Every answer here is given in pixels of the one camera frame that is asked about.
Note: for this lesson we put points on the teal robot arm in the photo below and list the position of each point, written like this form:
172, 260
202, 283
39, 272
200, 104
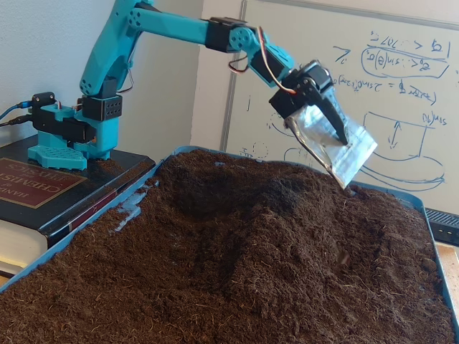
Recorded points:
107, 46

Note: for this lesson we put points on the black chemistry physics handbook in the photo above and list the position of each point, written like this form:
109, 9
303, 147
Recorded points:
71, 208

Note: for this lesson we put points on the blue tray of soil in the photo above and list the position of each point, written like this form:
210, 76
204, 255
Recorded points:
215, 279

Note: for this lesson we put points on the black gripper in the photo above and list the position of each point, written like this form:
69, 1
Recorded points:
308, 96

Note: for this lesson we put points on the black controller board box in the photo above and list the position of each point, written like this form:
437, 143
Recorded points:
43, 99

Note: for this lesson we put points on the blue plastic tray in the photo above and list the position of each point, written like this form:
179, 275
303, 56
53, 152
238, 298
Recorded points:
127, 211

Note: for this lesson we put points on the black vented device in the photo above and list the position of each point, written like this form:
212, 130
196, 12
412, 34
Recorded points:
443, 224

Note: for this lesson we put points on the whiteboard with blue drawings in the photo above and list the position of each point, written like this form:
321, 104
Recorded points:
394, 168

